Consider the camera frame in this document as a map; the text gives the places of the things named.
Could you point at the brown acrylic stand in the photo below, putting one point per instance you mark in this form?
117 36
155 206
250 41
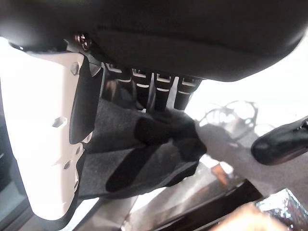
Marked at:
204 204

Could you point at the round glass washer door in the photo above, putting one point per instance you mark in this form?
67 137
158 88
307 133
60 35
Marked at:
284 211

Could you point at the black object at left edge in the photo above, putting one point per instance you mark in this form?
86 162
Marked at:
279 146

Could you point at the black garment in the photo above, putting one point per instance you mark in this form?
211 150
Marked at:
144 154

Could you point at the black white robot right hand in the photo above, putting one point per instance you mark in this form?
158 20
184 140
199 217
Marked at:
168 36

